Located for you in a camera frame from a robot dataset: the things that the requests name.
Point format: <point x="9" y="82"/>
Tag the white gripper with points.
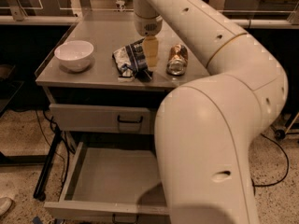
<point x="149" y="26"/>

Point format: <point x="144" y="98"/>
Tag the blue chip bag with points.
<point x="131" y="63"/>

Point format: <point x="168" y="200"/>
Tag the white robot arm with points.
<point x="203" y="129"/>

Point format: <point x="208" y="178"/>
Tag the grey drawer cabinet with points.
<point x="98" y="84"/>

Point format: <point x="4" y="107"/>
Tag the closed upper grey drawer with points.
<point x="104" y="119"/>

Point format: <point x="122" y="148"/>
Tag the open middle grey drawer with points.
<point x="112" y="186"/>

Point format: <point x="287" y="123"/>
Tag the gold soda can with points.
<point x="177" y="61"/>

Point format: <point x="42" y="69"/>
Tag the white ceramic bowl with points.
<point x="75" y="55"/>

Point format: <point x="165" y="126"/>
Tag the black wheeled cart base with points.
<point x="290" y="127"/>

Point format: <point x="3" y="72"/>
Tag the white shoe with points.
<point x="5" y="204"/>

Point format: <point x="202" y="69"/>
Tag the black table leg frame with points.
<point x="29" y="160"/>

